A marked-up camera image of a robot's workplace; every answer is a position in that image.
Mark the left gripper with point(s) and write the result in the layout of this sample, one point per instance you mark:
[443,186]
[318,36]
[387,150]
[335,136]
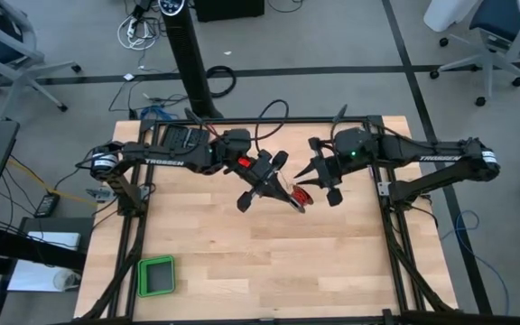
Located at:
[260,171]

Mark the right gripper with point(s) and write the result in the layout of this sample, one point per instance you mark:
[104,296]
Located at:
[339,167]

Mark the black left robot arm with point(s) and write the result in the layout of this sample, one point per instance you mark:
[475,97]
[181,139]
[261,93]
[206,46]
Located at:
[165,160]

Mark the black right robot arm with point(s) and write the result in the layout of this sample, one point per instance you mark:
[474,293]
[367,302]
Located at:
[436,155]

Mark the black keypad box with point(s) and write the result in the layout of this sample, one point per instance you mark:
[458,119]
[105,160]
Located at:
[179,135]

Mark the green plastic bin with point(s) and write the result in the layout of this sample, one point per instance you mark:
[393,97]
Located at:
[142,275]

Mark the black cabinet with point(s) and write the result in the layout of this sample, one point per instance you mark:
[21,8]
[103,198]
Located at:
[228,9]

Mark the white foam cup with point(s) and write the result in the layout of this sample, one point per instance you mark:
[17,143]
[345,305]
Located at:
[449,13]

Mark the clear plastic cup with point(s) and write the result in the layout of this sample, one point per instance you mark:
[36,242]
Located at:
[67,280]

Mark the black power adapter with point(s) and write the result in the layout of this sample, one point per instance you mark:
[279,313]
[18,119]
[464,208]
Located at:
[47,205]

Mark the white flat box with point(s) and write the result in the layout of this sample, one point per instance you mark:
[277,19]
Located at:
[39,275]

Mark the black side stand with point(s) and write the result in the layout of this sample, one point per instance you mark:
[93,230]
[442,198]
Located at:
[25,250]

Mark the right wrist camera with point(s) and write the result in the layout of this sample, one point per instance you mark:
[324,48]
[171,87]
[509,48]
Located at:
[355,141]

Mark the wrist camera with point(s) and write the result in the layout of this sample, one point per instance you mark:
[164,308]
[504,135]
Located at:
[235,140]
[355,141]

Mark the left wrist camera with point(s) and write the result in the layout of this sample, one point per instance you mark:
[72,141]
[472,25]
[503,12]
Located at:
[235,140]

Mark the black table frame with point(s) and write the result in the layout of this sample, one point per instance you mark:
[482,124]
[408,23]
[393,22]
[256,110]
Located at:
[127,253]

